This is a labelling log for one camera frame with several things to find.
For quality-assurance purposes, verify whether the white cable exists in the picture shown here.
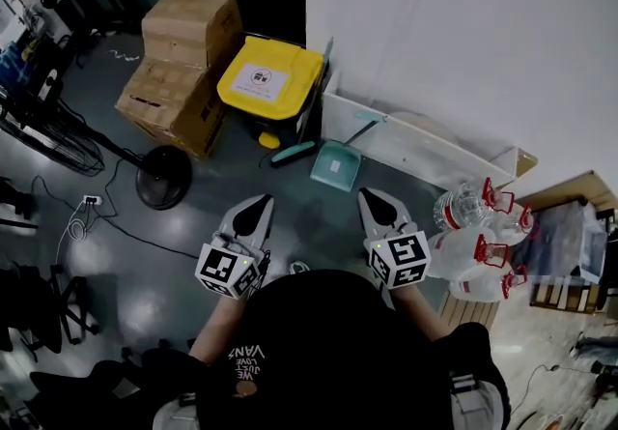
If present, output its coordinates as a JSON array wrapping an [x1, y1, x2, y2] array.
[[54, 202, 92, 266]]

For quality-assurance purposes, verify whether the brown cardboard box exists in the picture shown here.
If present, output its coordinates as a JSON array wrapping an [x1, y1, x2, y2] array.
[[141, 0, 243, 71], [114, 55, 228, 158]]

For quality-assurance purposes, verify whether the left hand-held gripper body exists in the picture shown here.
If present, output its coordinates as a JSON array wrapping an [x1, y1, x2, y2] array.
[[195, 224, 272, 301]]

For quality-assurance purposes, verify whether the person's right forearm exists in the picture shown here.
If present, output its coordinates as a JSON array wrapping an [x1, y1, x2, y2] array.
[[384, 282, 454, 343]]

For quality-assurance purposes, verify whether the black floor cable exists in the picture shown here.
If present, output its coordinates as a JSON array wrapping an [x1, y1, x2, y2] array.
[[30, 156, 200, 261]]

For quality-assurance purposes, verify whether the white shelf unit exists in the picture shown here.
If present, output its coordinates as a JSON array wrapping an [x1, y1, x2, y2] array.
[[321, 72, 539, 191]]

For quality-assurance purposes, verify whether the wooden slatted crate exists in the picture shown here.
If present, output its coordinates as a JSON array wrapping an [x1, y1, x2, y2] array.
[[437, 289, 502, 331]]

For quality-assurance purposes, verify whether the wooden table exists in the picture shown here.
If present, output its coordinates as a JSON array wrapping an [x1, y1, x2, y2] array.
[[515, 169, 618, 316]]

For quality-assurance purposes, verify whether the grey waist pack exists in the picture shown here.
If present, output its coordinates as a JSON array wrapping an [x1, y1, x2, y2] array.
[[450, 371, 509, 430]]

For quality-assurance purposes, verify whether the black standing fan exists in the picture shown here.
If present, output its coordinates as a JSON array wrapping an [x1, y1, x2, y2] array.
[[0, 88, 194, 212]]

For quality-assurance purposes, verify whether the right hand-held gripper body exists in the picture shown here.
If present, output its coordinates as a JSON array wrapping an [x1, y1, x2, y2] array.
[[361, 220, 433, 290]]

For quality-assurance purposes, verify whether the yellow-lidded trash bin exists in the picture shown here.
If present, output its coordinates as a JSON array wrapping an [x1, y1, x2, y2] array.
[[215, 35, 324, 149]]

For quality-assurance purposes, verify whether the black printed shirt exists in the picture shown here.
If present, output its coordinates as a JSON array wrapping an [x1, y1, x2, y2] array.
[[139, 269, 512, 430]]

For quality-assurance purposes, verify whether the teal dustpan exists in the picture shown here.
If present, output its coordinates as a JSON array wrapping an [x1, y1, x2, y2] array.
[[309, 109, 389, 193]]

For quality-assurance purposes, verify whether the person's left forearm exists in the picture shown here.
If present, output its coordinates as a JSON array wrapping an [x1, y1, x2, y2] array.
[[187, 291, 248, 367]]

